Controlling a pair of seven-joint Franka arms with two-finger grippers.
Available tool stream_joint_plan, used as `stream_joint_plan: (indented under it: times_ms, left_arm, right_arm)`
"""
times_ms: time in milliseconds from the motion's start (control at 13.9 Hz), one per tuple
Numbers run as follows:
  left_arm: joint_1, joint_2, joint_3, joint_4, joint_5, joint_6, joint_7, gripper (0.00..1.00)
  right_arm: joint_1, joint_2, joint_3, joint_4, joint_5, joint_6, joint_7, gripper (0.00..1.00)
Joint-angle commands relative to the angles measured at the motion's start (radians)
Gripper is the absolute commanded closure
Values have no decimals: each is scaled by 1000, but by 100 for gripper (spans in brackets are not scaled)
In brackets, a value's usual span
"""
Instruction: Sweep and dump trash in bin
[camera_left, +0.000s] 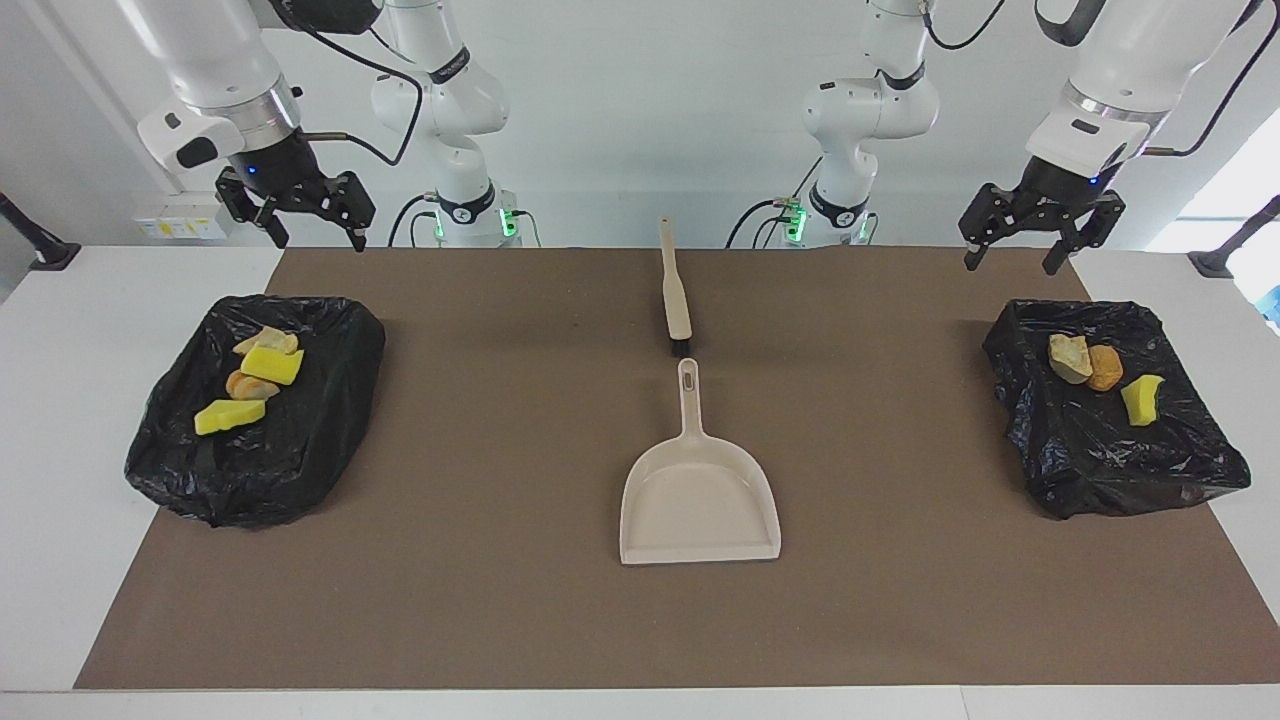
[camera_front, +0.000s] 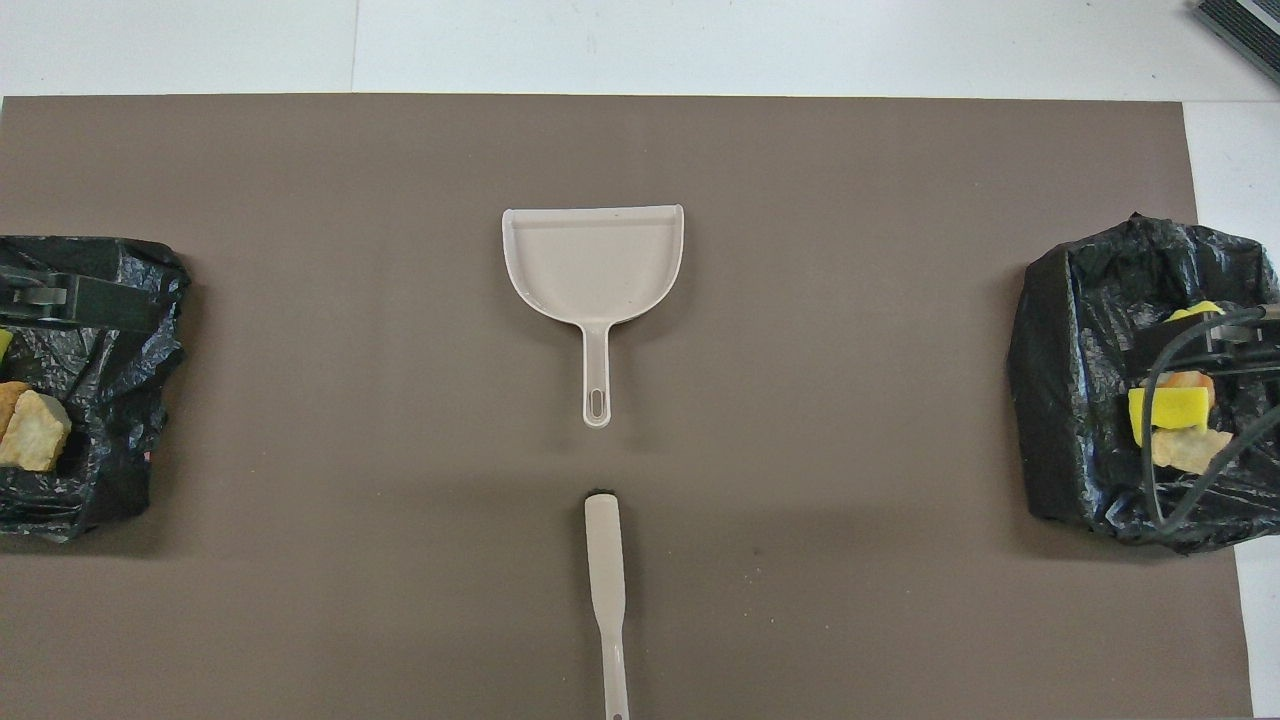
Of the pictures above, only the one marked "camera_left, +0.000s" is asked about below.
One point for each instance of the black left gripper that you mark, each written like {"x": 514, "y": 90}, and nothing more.
{"x": 1065, "y": 185}

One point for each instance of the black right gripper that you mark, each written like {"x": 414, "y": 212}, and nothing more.
{"x": 280, "y": 165}

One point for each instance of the striped orange croissant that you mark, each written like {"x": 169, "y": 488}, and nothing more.
{"x": 1070, "y": 360}

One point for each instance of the angular beige bread piece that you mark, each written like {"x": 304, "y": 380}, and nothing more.
{"x": 266, "y": 343}

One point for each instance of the brown bread roll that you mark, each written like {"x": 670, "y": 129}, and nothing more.
{"x": 1105, "y": 368}

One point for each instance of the yellow sponge piece with tail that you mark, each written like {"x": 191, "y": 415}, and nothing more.
{"x": 272, "y": 366}

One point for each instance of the round beige bread piece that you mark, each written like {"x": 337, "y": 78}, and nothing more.
{"x": 248, "y": 386}

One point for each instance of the small yellow sponge wedge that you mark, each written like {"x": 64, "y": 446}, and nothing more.
{"x": 1142, "y": 400}

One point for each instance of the beige hand brush black bristles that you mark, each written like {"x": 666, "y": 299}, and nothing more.
{"x": 678, "y": 300}

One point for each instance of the beige plastic dustpan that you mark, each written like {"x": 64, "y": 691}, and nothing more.
{"x": 700, "y": 500}

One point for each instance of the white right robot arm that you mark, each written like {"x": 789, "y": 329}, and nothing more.
{"x": 210, "y": 60}

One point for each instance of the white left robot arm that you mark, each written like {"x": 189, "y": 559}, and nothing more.
{"x": 1130, "y": 60}

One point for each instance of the black bag-lined bin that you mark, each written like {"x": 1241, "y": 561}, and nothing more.
{"x": 1110, "y": 460}
{"x": 300, "y": 450}

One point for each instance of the blue object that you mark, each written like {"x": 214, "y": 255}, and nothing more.
{"x": 1273, "y": 305}

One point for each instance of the brown table mat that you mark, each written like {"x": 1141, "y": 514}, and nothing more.
{"x": 640, "y": 620}

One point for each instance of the white wall socket box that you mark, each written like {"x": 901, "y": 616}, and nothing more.
{"x": 185, "y": 222}

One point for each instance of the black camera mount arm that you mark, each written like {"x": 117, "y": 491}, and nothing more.
{"x": 1215, "y": 262}
{"x": 50, "y": 255}

